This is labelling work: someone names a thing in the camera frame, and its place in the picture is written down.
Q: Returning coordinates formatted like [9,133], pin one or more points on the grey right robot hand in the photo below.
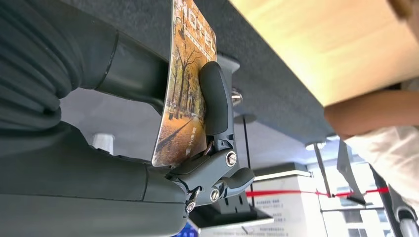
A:
[82,196]

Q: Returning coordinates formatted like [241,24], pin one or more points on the person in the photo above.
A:
[386,157]

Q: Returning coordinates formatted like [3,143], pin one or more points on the white cylinder fixture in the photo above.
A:
[103,142]

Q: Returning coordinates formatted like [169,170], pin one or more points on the red barrier belt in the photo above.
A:
[281,193]

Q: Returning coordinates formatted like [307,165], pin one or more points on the white cabinet with text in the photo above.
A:
[288,209]

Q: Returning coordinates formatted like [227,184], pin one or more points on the grey slanted panel stand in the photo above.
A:
[350,173]

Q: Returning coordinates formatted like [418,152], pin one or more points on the metal base stanchion post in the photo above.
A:
[322,170]

